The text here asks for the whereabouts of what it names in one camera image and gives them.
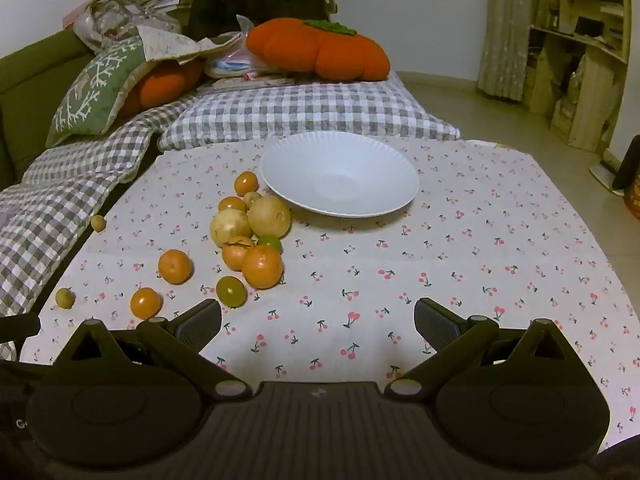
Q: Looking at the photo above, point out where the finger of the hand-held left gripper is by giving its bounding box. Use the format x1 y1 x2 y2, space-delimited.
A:
0 313 42 348

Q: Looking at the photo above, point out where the grey checked quilt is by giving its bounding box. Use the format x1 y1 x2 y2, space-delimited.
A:
0 105 201 361

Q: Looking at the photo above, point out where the orange tangerine with stem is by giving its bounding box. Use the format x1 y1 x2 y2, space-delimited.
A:
221 236 257 271

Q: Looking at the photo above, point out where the orange persimmon plush cushion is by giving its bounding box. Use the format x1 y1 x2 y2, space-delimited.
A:
120 57 206 121
246 18 391 81

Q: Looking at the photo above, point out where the green-orange tangerine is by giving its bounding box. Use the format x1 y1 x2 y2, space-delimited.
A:
256 234 284 256

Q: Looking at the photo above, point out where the round yellow pear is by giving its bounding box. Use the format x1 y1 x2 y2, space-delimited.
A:
247 195 292 239
209 209 252 248

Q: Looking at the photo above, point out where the green sofa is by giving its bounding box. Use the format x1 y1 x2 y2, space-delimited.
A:
0 27 101 181

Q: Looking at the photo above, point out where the patterned curtain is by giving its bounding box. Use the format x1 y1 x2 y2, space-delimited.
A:
477 0 548 101

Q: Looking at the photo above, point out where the black round object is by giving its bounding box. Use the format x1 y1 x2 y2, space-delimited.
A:
612 135 640 196

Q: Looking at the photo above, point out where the wooden shelf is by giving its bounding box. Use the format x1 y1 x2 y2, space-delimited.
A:
527 0 633 153

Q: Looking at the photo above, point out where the white ribbed plate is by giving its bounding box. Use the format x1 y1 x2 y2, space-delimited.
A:
259 131 420 219

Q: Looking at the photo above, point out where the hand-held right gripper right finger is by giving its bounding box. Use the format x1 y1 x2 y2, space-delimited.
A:
384 298 584 397

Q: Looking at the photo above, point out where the grey checked cushion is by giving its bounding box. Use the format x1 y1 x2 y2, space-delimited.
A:
157 71 462 152

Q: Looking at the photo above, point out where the cherry print tablecloth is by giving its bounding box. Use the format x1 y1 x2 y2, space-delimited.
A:
20 137 640 456

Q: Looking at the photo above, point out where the crumpled clear plastic bag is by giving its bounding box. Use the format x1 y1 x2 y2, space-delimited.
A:
72 0 181 53

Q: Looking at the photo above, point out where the large orange tangerine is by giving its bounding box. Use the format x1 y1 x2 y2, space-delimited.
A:
242 244 284 290

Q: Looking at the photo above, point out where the green tangerine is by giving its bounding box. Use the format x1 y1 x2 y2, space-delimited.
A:
215 275 247 308

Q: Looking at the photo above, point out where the beige floral cloth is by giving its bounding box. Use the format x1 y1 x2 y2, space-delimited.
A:
135 22 251 66

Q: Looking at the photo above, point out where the plastic bag with packets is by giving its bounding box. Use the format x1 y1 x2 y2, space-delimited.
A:
202 15 271 81

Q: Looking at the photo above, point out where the orange patterned object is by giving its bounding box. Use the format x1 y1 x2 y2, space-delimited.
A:
622 165 640 221

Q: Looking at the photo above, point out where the white fan base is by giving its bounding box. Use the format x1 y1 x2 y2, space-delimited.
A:
589 162 626 193

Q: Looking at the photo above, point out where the green cushion white branch pattern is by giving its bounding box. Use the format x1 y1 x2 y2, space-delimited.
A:
45 36 151 150

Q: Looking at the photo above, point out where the flat magazine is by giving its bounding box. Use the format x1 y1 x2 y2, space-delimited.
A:
197 75 301 96

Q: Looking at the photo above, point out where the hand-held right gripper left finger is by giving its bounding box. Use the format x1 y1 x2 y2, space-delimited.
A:
51 299 252 402

